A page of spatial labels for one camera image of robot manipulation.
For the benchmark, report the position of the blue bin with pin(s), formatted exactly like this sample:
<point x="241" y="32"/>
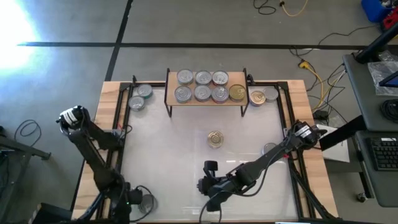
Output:
<point x="373" y="9"/>

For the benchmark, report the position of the dark blue labelled can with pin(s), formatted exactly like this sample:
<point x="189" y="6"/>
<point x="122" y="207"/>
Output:
<point x="202" y="93"/>
<point x="203" y="77"/>

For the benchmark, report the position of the wooden shelf with black frame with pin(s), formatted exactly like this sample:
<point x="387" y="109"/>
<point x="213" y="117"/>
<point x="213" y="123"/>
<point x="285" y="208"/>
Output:
<point x="237" y="77"/>

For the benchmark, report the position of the black box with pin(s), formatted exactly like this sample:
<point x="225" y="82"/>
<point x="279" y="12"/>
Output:
<point x="51" y="214"/>

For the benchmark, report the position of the grey keyboard desk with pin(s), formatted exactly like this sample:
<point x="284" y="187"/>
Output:
<point x="363" y="174"/>

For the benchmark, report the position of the white paper sheet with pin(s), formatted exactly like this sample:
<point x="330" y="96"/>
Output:
<point x="337" y="152"/>

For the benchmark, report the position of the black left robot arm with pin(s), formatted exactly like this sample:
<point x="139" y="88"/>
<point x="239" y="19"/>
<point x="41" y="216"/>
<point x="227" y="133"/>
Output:
<point x="90" y="149"/>

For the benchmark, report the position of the grey metal stand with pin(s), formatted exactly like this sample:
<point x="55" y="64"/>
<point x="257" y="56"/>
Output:
<point x="31" y="152"/>

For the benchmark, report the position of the black floor tape stripe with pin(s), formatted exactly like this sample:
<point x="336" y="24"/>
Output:
<point x="121" y="31"/>
<point x="217" y="45"/>

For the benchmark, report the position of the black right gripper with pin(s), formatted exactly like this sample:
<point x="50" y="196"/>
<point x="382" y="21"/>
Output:
<point x="216" y="188"/>

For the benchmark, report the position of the black metal table frame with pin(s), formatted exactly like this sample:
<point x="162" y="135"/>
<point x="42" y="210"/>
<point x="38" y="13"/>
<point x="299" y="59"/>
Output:
<point x="282" y="85"/>

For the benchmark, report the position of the red box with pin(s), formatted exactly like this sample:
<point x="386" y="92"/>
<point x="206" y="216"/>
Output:
<point x="391" y="20"/>

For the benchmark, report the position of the caster wheel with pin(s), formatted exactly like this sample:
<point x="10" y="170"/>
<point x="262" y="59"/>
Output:
<point x="361" y="197"/>

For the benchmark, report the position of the blue screen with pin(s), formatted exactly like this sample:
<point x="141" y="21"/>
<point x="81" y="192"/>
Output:
<point x="392" y="80"/>

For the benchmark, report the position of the black flat bar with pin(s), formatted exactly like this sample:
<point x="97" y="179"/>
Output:
<point x="342" y="133"/>

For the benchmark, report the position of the clear plastic bag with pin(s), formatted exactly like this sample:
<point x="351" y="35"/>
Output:
<point x="377" y="74"/>

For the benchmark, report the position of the green can with gold lid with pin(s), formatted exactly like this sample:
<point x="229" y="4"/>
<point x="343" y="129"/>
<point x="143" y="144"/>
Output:
<point x="237" y="92"/>

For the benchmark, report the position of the white glossy table sheet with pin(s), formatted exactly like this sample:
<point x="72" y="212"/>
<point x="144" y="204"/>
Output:
<point x="174" y="140"/>

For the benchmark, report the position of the black keyboard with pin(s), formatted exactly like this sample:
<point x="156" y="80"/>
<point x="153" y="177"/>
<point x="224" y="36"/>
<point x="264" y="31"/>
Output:
<point x="385" y="154"/>

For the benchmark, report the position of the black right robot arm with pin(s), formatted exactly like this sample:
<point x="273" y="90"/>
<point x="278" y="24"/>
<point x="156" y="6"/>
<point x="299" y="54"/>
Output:
<point x="267" y="158"/>

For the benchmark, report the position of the pink and blue labelled can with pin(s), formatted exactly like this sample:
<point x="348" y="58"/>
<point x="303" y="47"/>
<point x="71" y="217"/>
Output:
<point x="215" y="139"/>
<point x="257" y="98"/>

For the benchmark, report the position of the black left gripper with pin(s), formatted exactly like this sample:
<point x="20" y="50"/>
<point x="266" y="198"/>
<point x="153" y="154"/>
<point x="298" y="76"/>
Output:
<point x="119" y="202"/>

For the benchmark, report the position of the green and white labelled can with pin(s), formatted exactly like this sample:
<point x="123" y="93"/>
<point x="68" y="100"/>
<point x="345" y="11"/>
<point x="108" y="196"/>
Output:
<point x="268" y="147"/>

